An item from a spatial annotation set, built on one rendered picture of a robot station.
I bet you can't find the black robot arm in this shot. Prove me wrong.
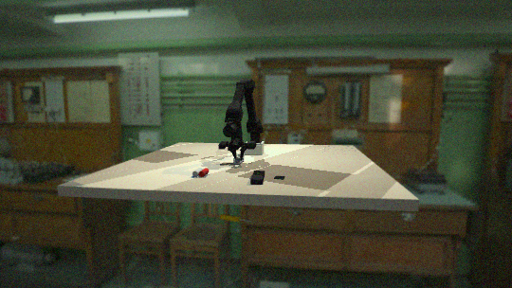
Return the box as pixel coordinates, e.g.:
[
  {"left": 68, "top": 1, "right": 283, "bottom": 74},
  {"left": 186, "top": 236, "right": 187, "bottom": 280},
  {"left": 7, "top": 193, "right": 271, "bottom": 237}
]
[{"left": 223, "top": 79, "right": 263, "bottom": 150}]

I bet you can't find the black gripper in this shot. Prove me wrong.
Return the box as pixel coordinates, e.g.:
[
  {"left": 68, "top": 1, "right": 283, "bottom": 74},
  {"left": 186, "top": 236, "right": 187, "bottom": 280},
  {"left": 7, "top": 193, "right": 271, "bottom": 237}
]
[{"left": 218, "top": 132, "right": 256, "bottom": 161}]

